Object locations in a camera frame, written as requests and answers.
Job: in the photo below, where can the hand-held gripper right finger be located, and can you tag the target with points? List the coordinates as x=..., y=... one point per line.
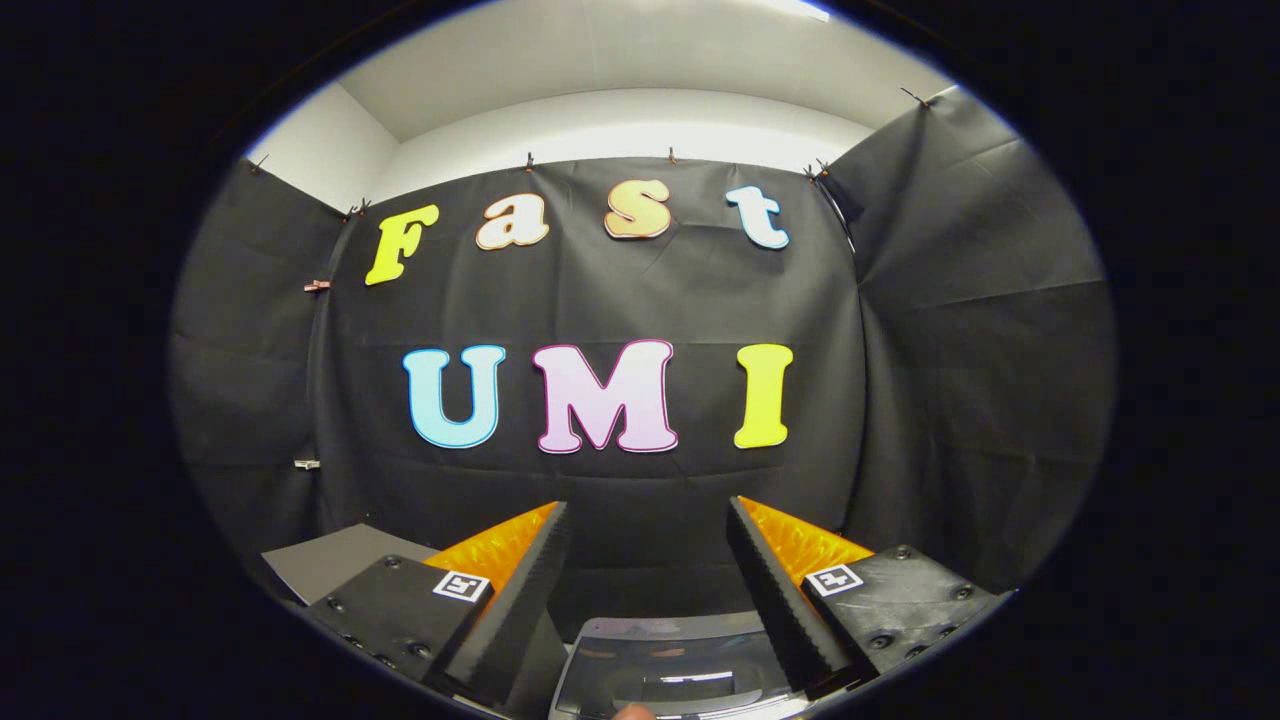
x=775, y=610

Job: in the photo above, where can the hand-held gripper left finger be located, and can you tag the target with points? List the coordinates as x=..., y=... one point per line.
x=520, y=610

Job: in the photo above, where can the black backdrop cloth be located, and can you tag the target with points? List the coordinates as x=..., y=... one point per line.
x=600, y=300

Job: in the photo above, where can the row of small black clips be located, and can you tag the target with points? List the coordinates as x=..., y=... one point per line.
x=816, y=171

